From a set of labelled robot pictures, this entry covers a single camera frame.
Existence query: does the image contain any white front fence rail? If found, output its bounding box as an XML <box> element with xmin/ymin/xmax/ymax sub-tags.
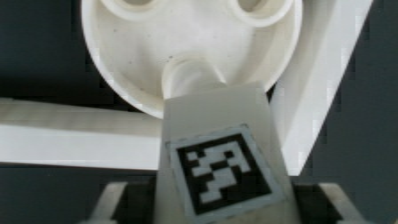
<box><xmin>0</xmin><ymin>98</ymin><xmax>162</xmax><ymax>170</ymax></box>

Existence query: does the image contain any white fence rail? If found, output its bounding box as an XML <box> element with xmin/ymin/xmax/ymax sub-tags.
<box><xmin>0</xmin><ymin>98</ymin><xmax>162</xmax><ymax>170</ymax></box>
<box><xmin>272</xmin><ymin>0</ymin><xmax>374</xmax><ymax>176</ymax></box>

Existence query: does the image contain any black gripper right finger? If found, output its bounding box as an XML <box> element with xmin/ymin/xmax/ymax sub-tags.
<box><xmin>294</xmin><ymin>183</ymin><xmax>372</xmax><ymax>224</ymax></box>

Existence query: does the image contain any white stool leg with tag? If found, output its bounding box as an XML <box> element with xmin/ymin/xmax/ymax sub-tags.
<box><xmin>151</xmin><ymin>53</ymin><xmax>304</xmax><ymax>224</ymax></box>

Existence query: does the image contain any white right fence rail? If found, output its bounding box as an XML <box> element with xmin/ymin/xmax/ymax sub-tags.
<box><xmin>272</xmin><ymin>0</ymin><xmax>374</xmax><ymax>176</ymax></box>

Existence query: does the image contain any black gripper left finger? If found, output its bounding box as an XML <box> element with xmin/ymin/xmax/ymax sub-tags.
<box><xmin>77</xmin><ymin>182</ymin><xmax>155</xmax><ymax>224</ymax></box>

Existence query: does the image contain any white round stool seat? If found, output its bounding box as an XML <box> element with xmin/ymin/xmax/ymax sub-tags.
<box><xmin>80</xmin><ymin>0</ymin><xmax>304</xmax><ymax>118</ymax></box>

